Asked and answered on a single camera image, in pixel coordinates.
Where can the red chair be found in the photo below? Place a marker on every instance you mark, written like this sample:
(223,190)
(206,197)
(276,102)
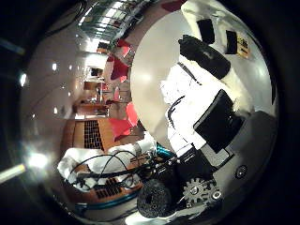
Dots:
(120,68)
(132,113)
(120,127)

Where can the wooden cabinet with dark grid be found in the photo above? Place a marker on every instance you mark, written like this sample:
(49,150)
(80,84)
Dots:
(90,134)

